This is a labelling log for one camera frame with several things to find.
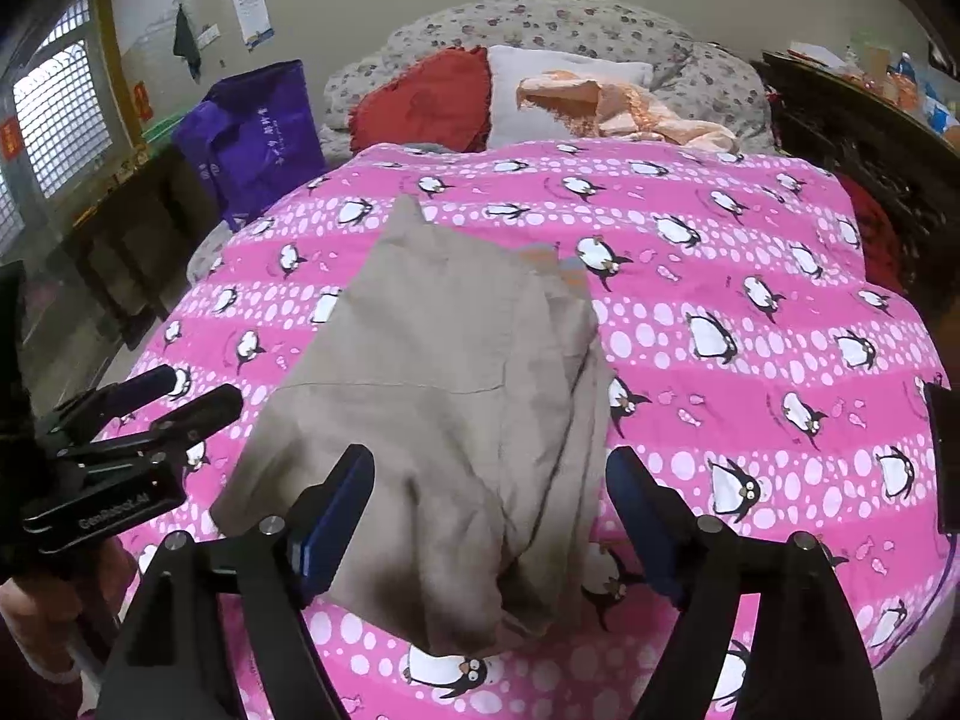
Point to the dark wooden cabinet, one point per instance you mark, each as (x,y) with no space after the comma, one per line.
(840,127)

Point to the red cloth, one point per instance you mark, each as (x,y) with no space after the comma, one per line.
(874,232)

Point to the green box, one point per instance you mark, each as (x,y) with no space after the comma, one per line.
(161,131)

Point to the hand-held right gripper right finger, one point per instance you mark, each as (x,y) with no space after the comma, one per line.
(637,517)

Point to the purple tote bag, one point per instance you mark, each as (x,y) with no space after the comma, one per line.
(255,142)

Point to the wall socket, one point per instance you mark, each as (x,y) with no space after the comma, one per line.
(208,33)

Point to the clutter of packets and bottles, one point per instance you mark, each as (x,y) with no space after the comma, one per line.
(907,86)

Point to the wall poster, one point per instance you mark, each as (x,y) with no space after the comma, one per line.
(251,0)

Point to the person's left forearm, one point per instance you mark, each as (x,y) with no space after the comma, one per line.
(37,615)

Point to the barred window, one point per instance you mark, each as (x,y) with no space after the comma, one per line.
(60,112)

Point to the white pillow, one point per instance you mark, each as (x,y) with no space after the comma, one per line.
(506,120)

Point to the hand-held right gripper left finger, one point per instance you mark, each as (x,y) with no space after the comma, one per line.
(337,517)

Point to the grey floral quilt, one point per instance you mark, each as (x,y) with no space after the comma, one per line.
(562,22)

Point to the pink penguin print blanket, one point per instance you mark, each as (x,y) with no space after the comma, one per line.
(712,255)

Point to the dark wooden bench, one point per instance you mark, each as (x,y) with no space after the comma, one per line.
(135,240)

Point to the red paper sticker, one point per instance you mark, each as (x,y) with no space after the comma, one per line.
(143,101)
(7,139)

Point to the grey bed sheet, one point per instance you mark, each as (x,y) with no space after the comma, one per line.
(206,259)

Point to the white paper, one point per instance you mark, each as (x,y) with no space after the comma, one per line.
(816,56)

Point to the orange fringed towel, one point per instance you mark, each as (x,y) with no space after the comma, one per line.
(637,109)

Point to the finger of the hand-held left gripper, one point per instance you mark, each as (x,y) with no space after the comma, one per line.
(146,384)
(210,409)

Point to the beige garment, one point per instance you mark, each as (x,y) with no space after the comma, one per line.
(450,360)

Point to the dark hanging cloth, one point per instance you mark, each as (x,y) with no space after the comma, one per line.
(187,41)

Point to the red pillow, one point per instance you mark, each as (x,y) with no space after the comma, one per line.
(420,101)

